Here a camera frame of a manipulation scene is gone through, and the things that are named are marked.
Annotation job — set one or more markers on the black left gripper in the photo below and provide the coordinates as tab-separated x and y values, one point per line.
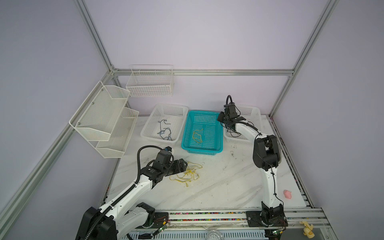
177	169

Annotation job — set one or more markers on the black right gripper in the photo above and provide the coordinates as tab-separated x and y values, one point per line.
220	116

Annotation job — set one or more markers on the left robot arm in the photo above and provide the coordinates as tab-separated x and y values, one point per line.
126	198

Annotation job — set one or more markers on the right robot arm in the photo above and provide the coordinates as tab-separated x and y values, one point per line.
266	157

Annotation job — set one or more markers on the white plastic basket right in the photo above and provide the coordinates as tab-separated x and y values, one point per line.
253	116

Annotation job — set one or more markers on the white plastic basket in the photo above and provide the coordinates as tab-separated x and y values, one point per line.
253	116
165	123

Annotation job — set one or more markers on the teal plastic basket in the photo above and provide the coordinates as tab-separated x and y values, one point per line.
203	134

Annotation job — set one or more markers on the white plastic basket left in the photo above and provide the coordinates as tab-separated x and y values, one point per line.
165	123

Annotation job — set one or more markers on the small pink object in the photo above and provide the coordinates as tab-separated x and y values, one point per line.
287	194

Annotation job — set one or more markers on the small yellow figure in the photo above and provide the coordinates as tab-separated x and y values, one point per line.
308	229

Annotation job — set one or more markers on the white mesh wall shelf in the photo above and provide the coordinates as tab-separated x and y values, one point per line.
105	121

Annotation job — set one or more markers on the white wire wall basket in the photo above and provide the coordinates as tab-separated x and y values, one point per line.
151	81

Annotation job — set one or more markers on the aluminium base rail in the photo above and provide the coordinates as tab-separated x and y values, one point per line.
228	219

